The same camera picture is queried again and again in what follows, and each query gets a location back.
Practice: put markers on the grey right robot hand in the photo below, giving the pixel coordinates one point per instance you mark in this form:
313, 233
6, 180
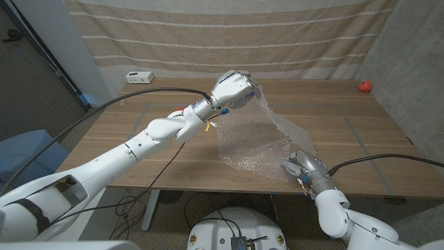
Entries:
308, 166

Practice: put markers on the beige striped backdrop cloth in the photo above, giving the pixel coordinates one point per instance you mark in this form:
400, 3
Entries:
225, 38

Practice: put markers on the clear bubble wrap sheet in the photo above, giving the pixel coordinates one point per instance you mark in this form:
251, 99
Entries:
256, 146

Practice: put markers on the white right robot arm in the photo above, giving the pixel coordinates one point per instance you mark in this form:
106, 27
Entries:
333, 215

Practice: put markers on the grey table leg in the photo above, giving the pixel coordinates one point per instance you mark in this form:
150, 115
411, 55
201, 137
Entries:
151, 208

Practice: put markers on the white power strip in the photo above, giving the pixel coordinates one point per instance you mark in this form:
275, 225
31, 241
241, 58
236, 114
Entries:
139, 77

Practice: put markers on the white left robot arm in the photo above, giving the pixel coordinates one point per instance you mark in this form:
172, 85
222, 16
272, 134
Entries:
156, 132

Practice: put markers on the orange-red toy apple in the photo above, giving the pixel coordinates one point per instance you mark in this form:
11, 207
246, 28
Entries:
365, 86

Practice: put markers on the grey box on torso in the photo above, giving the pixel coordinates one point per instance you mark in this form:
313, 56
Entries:
238, 243

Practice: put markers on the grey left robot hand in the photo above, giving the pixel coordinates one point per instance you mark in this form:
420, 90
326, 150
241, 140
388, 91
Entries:
234, 88

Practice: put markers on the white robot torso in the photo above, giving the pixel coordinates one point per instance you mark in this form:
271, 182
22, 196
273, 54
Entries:
236, 225

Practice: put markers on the blue chair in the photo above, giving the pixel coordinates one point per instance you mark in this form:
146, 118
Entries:
31, 152

